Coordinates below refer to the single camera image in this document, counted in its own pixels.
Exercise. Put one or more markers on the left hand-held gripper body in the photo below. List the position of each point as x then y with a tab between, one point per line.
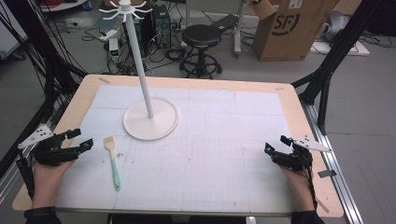
49	152

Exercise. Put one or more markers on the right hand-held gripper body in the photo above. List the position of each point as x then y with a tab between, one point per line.
294	160

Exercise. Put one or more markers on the person's right hand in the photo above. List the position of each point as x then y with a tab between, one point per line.
299	182

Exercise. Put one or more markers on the person's left hand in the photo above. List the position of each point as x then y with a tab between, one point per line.
46	177

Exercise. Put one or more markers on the dark tape piece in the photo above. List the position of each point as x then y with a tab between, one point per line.
327	173

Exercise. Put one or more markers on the tan tape strip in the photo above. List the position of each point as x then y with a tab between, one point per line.
322	206
279	89

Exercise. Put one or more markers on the white gridded mat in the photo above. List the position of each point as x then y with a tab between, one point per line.
202	155

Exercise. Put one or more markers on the white hook stand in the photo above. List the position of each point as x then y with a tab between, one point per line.
149	119

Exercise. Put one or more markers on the white device with green display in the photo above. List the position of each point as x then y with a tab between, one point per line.
114	49

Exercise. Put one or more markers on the white power strip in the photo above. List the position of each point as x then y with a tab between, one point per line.
108	34

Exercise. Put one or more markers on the white flat board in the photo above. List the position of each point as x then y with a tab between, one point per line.
342	49

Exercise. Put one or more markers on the brown cardboard box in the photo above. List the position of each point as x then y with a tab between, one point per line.
289	29

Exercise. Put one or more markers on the grey round appliance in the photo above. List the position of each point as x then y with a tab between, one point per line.
334	26

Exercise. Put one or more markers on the black round stool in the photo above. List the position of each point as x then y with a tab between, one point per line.
200	37

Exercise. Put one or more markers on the black computer tower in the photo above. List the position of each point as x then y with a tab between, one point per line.
162	28

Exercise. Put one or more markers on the aluminium rail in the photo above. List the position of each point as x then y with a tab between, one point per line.
333	161

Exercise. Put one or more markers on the black frame strut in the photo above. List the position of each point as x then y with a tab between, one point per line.
330	62
46	62

